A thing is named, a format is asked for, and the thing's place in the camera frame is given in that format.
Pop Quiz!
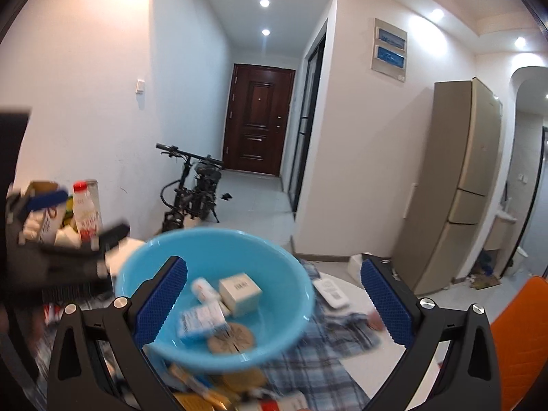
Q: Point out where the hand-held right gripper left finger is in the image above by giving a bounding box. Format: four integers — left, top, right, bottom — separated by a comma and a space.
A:
46, 255, 189, 411

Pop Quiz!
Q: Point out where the small white bottle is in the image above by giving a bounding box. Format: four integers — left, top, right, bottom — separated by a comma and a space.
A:
191, 278, 222, 306

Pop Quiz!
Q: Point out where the yellow box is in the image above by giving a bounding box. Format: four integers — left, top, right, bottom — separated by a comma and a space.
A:
171, 364, 232, 411

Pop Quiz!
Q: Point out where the blue plaid shirt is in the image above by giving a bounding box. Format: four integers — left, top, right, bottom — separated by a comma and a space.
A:
257, 257, 383, 411

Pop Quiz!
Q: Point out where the dark red entrance door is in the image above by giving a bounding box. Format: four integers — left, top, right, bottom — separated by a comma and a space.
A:
223, 63, 296, 176

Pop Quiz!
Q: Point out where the wall electrical panel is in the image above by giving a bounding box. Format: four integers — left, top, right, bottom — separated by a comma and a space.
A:
370, 18, 407, 82

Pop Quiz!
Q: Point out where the blue plastic basin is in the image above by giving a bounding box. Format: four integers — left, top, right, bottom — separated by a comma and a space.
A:
115, 228, 317, 371

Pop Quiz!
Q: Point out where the white and blue illustrated box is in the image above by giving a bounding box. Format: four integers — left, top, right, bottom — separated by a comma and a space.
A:
177, 302, 229, 344

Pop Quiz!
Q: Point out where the black framed glass door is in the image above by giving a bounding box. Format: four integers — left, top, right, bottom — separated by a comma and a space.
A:
289, 19, 328, 213

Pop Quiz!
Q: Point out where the white washbasin cabinet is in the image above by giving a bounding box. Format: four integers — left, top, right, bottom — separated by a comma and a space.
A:
484, 210, 519, 250

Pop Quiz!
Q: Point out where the orange chair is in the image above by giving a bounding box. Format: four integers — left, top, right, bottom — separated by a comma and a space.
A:
490, 276, 548, 411

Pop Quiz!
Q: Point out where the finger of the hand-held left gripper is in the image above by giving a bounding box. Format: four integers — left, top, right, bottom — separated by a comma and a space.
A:
38, 222, 130, 255
23, 187, 70, 215

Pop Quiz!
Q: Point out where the cream square box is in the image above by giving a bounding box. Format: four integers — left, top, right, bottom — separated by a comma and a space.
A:
218, 273, 263, 318

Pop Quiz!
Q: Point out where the white and red milk carton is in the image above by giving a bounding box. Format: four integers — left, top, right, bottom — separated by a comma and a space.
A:
72, 180, 103, 241

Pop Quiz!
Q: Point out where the beige refrigerator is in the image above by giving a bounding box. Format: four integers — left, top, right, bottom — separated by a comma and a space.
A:
391, 78, 502, 296

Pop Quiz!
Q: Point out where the white remote control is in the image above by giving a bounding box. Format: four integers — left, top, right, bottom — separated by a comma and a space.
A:
312, 278, 350, 310

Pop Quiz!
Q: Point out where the black bicycle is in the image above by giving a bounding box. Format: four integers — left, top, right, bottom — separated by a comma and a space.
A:
155, 142, 234, 233

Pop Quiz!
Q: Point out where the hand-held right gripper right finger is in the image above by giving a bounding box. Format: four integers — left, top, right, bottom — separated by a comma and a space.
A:
360, 255, 502, 411

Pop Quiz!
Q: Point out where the open cardboard box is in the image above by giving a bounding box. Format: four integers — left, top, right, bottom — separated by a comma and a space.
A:
21, 180, 73, 246

